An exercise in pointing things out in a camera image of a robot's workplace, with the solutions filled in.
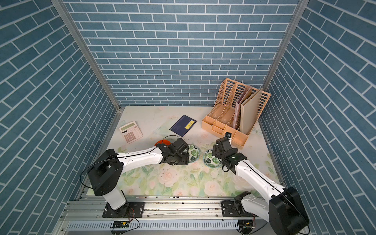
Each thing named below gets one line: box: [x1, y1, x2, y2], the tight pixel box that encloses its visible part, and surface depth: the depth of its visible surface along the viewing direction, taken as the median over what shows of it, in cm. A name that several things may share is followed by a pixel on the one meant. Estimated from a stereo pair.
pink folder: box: [233, 86, 253, 130], surface depth 90 cm
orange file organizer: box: [201, 77, 272, 150], surface depth 102 cm
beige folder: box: [239, 87, 263, 136], surface depth 91 cm
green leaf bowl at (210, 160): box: [203, 148, 221, 168], surface depth 91 cm
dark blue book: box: [168, 114, 198, 138], surface depth 110 cm
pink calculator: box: [118, 120, 143, 144], surface depth 104 cm
